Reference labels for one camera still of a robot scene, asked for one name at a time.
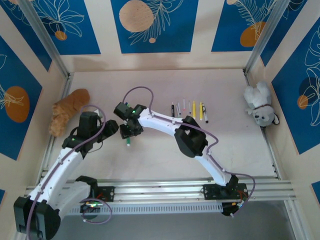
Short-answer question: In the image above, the white barrel black marker pen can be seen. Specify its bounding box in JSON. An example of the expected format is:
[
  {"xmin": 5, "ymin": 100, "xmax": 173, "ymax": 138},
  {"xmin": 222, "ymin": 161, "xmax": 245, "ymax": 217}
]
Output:
[{"xmin": 202, "ymin": 101, "xmax": 209, "ymax": 124}]

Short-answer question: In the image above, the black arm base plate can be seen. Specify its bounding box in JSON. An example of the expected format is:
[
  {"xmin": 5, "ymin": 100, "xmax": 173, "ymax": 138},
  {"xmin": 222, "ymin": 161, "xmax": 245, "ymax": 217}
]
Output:
[
  {"xmin": 84, "ymin": 186, "xmax": 116, "ymax": 203},
  {"xmin": 199, "ymin": 183, "xmax": 249, "ymax": 201}
]

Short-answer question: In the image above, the wide aluminium base rail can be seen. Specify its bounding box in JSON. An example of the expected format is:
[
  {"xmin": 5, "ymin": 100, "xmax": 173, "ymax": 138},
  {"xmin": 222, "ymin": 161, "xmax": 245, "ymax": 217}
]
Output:
[{"xmin": 21, "ymin": 177, "xmax": 299, "ymax": 206}]

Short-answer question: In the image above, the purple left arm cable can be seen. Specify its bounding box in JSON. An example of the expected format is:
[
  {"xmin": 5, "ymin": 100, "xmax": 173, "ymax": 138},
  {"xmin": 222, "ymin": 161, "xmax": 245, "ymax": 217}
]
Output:
[{"xmin": 26, "ymin": 104, "xmax": 113, "ymax": 240}]

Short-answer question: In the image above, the white dog plush toy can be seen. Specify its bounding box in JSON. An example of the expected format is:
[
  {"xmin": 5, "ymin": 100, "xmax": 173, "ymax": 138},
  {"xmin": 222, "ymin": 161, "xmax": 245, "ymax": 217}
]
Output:
[{"xmin": 243, "ymin": 80, "xmax": 281, "ymax": 129}]

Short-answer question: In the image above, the blue floral wall panel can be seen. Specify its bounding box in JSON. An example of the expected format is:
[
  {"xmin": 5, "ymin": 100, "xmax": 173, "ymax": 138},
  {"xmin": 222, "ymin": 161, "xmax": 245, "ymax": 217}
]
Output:
[
  {"xmin": 211, "ymin": 0, "xmax": 285, "ymax": 53},
  {"xmin": 271, "ymin": 18, "xmax": 320, "ymax": 155},
  {"xmin": 111, "ymin": 0, "xmax": 200, "ymax": 54},
  {"xmin": 259, "ymin": 0, "xmax": 311, "ymax": 67},
  {"xmin": 0, "ymin": 34, "xmax": 44, "ymax": 161},
  {"xmin": 0, "ymin": 0, "xmax": 53, "ymax": 73},
  {"xmin": 26, "ymin": 0, "xmax": 101, "ymax": 56}
]

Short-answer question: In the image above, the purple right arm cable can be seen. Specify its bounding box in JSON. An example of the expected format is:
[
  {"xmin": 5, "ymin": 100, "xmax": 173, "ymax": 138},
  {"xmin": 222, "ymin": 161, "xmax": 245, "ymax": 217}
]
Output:
[{"xmin": 123, "ymin": 86, "xmax": 257, "ymax": 218}]

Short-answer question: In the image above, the aluminium side rail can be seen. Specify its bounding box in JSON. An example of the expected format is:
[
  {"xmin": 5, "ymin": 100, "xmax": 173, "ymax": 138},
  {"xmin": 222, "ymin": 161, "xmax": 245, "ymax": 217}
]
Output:
[
  {"xmin": 36, "ymin": 72, "xmax": 75, "ymax": 186},
  {"xmin": 243, "ymin": 71, "xmax": 283, "ymax": 180}
]

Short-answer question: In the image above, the white slotted cable tray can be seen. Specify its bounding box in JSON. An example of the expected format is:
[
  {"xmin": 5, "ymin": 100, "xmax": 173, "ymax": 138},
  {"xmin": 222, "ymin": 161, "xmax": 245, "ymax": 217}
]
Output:
[{"xmin": 68, "ymin": 201, "xmax": 224, "ymax": 216}]

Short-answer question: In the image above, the orange cat plush toy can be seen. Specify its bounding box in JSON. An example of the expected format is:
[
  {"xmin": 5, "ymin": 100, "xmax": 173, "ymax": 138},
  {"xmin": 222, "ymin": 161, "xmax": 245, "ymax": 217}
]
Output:
[{"xmin": 48, "ymin": 88, "xmax": 91, "ymax": 137}]

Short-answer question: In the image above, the aluminium frame post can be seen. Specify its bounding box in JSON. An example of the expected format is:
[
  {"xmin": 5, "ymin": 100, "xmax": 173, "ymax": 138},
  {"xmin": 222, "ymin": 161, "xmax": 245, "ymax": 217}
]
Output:
[
  {"xmin": 243, "ymin": 0, "xmax": 294, "ymax": 76},
  {"xmin": 18, "ymin": 0, "xmax": 72, "ymax": 79}
]

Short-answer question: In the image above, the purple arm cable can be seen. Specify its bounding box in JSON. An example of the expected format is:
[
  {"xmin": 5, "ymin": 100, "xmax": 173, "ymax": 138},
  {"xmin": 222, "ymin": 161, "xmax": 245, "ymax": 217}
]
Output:
[
  {"xmin": 26, "ymin": 104, "xmax": 113, "ymax": 240},
  {"xmin": 123, "ymin": 86, "xmax": 257, "ymax": 218}
]

